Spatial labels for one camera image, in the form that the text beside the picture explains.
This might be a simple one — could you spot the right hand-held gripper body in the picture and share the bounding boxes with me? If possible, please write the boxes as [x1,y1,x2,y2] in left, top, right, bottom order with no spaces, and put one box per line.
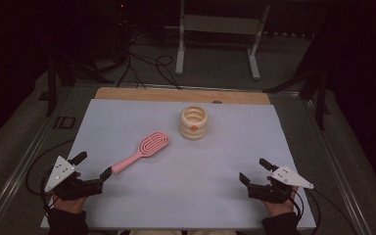
[248,164,315,205]

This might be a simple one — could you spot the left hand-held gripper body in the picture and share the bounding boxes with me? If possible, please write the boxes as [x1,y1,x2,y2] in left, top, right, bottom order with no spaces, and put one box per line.
[44,156,104,201]

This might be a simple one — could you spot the pink hairbrush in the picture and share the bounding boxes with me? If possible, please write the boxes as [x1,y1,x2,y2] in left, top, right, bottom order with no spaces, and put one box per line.
[111,130,170,175]

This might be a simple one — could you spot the cream ribbed cup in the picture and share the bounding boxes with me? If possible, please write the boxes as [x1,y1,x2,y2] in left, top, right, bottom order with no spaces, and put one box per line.
[179,105,209,142]

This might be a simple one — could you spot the person's right hand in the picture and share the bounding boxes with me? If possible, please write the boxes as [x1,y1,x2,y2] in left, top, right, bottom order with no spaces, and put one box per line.
[262,186,300,217]

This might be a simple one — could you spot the person's left hand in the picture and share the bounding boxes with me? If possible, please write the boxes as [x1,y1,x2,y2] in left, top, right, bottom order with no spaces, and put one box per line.
[52,194,89,215]

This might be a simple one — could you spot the white table mat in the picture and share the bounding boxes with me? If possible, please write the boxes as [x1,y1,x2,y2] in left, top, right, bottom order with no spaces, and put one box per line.
[40,98,317,230]

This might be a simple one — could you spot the black metal stand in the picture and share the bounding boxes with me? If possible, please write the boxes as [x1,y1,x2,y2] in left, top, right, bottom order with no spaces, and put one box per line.
[38,53,116,118]
[263,30,331,131]

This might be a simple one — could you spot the white metal stand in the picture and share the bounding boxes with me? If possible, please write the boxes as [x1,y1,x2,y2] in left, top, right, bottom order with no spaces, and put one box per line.
[174,0,271,81]

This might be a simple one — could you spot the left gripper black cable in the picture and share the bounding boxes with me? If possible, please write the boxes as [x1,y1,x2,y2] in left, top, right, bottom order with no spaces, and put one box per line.
[24,138,76,216]

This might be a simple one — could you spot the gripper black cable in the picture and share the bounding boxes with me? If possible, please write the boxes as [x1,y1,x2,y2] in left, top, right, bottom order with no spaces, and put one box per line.
[24,138,76,216]
[292,186,357,235]

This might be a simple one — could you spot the black square bracket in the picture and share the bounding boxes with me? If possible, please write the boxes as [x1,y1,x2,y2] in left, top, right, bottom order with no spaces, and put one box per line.
[53,116,77,130]

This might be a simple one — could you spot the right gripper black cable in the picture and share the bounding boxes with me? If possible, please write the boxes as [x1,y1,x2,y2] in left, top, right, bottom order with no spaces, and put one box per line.
[292,186,357,235]

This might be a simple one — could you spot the aluminium rail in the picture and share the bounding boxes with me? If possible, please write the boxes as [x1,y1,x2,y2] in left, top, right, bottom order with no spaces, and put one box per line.
[298,94,368,235]
[0,82,79,235]

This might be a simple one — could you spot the black floor cables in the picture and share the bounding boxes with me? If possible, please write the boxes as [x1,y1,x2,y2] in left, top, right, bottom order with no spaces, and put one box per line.
[115,30,183,91]

